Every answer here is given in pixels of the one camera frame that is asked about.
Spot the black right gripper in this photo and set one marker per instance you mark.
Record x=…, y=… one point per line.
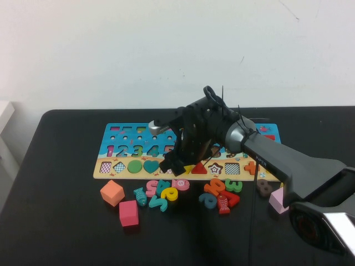
x=199, y=130

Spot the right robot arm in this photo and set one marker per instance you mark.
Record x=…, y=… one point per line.
x=291, y=163

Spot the teal heart piece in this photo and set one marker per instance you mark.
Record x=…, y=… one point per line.
x=151, y=165

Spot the teal number four piece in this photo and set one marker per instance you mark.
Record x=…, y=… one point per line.
x=161, y=186

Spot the red triangle piece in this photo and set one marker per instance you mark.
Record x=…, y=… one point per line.
x=199, y=169

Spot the pink number five piece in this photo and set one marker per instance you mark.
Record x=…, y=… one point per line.
x=151, y=186

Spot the green circle piece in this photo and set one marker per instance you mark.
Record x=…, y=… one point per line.
x=134, y=166

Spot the teal number five piece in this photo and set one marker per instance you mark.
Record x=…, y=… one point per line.
x=156, y=203

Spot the orange number four piece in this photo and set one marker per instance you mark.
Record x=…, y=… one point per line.
x=213, y=187

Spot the blue wooden number puzzle board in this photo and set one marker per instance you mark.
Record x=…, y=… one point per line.
x=133, y=138

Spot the teal number nine piece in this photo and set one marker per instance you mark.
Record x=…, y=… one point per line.
x=212, y=203

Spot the green number three piece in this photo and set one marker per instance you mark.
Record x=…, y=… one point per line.
x=234, y=185

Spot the red number seven piece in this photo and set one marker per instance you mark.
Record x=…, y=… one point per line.
x=234, y=197

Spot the orange plus sign piece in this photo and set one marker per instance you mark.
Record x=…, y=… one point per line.
x=249, y=168

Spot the dark brown number eight piece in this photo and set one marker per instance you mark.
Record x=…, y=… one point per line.
x=263, y=187

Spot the red minus sign piece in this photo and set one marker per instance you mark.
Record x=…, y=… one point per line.
x=270, y=138

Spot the pink wooden fish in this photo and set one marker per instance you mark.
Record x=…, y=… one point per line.
x=180, y=183

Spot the teal wooden fish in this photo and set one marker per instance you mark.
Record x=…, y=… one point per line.
x=140, y=196

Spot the red wooden fish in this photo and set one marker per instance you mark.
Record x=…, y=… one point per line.
x=223, y=205

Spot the magenta cube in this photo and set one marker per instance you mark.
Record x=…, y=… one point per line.
x=129, y=213

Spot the orange cube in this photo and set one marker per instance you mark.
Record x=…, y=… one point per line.
x=112, y=192

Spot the light pink cube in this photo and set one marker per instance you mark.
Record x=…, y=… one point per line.
x=277, y=200

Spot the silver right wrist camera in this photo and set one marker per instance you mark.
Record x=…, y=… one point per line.
x=155, y=128

